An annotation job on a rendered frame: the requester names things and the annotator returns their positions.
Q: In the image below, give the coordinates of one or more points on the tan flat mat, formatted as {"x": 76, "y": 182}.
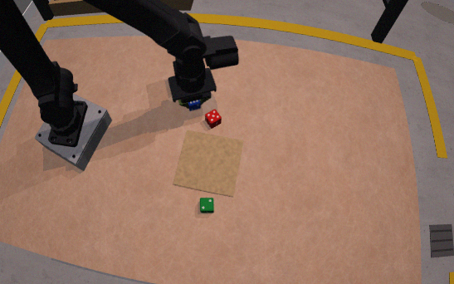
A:
{"x": 209, "y": 163}

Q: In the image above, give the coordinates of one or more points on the red die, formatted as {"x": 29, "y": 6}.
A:
{"x": 213, "y": 118}

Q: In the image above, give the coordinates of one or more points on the blue die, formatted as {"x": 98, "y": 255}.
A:
{"x": 194, "y": 105}

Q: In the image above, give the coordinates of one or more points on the green die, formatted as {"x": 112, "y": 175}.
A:
{"x": 206, "y": 205}

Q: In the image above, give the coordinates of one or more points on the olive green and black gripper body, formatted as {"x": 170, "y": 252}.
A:
{"x": 192, "y": 89}

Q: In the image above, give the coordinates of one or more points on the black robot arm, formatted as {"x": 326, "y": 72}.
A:
{"x": 167, "y": 26}

